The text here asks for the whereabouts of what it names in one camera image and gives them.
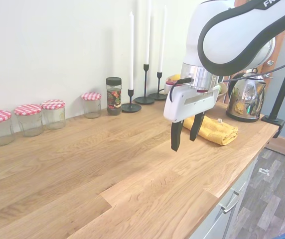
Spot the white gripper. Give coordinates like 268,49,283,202
163,85,220,152

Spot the yellow cloth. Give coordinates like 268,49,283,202
183,116,239,146

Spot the medium black candle holder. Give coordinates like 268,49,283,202
148,71,168,101

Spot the tall black candle holder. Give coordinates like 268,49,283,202
134,63,155,105

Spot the short black candle holder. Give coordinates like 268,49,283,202
121,88,143,114

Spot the stainless steel kettle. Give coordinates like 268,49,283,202
225,67,268,123

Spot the grey kitchen cabinet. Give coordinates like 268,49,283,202
189,153,259,239

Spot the coffee jar black lid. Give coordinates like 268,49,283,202
105,77,123,116

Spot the white taper candle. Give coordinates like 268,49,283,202
157,4,168,73
144,0,151,65
128,10,135,91

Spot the wooden door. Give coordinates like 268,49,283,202
261,29,285,75

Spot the black gripper cable plug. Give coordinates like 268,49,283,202
169,77,192,102

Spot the silver drawer handle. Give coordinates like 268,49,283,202
220,190,240,214

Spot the black camera stand with clamp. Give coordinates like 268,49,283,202
261,34,285,139

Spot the black camera cable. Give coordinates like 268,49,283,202
223,55,285,83

